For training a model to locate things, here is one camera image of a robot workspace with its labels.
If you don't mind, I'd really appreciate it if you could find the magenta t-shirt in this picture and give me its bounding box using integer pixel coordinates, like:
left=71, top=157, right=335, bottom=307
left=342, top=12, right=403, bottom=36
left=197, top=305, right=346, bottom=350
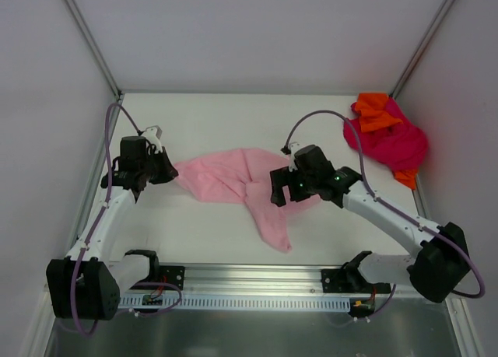
left=343, top=97, right=429, bottom=172

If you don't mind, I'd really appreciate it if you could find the left black base bracket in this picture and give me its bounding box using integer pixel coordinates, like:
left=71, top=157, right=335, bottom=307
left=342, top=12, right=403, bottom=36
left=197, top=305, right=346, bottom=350
left=157, top=264, right=185, bottom=290

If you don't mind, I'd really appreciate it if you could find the left aluminium corner post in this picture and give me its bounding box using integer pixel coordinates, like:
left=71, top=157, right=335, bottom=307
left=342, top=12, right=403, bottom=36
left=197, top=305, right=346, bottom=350
left=62, top=0, right=122, bottom=100

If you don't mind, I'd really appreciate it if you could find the black base bracket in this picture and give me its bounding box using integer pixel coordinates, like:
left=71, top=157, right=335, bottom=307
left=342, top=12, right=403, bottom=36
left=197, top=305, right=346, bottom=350
left=321, top=268, right=391, bottom=294
left=157, top=264, right=185, bottom=290

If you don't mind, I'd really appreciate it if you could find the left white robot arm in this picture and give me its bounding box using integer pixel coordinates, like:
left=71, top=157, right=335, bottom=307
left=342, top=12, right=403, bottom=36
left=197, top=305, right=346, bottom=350
left=46, top=132, right=178, bottom=321

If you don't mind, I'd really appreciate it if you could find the aluminium corner post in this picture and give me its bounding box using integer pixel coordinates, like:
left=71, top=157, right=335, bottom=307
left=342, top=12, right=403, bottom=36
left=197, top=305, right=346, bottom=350
left=62, top=0, right=122, bottom=100
left=389, top=0, right=458, bottom=99

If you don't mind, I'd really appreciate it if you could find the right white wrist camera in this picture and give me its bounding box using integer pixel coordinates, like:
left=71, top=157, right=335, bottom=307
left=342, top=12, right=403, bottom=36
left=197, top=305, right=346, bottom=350
left=281, top=142, right=300, bottom=172

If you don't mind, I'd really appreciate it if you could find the aluminium mounting rail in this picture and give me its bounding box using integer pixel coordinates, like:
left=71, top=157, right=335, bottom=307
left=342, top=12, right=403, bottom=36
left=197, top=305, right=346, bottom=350
left=44, top=261, right=466, bottom=296

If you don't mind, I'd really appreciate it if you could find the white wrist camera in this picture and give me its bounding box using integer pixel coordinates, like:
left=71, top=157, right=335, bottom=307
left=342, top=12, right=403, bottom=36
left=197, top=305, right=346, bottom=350
left=281, top=142, right=300, bottom=172
left=139, top=125, right=162, bottom=148

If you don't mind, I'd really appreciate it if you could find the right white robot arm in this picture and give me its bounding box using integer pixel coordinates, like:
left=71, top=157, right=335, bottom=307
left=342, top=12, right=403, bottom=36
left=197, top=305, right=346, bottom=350
left=270, top=145, right=471, bottom=303

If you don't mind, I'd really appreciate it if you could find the white slotted cable duct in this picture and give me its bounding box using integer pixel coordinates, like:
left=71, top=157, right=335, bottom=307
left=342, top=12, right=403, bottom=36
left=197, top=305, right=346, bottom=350
left=118, top=293, right=351, bottom=313

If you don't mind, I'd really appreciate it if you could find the right black base bracket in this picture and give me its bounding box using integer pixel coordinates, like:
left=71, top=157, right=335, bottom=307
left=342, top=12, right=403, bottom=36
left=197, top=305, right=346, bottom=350
left=321, top=268, right=391, bottom=294

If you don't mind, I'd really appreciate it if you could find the pink t-shirt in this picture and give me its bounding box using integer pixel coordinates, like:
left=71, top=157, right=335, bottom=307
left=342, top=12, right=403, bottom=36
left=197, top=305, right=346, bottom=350
left=174, top=148, right=321, bottom=253

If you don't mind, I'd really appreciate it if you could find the orange t-shirt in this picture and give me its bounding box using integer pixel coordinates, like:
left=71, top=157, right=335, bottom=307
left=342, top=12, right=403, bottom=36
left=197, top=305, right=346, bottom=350
left=354, top=93, right=402, bottom=133

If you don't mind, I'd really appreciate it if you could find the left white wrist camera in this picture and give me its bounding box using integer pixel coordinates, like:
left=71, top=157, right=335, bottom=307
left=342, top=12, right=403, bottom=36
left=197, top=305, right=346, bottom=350
left=139, top=125, right=162, bottom=148

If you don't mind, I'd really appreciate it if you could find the right aluminium corner post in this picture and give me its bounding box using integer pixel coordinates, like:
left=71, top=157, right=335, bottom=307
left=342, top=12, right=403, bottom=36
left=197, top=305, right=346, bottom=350
left=389, top=0, right=458, bottom=99

